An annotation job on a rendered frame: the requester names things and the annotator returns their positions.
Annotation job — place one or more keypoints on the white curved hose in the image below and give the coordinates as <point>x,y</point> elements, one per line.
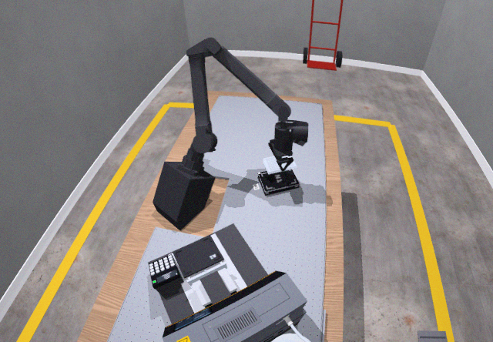
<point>298,334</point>

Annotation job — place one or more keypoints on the black rectangular pad with white corner marks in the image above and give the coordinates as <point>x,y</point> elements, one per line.
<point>282,181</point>

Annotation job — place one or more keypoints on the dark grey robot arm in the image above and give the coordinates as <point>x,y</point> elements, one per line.
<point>203,142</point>

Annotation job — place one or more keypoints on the white multi-well plate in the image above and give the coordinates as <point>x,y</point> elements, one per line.
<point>272,166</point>

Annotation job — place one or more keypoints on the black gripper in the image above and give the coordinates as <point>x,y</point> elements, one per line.
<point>277,147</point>

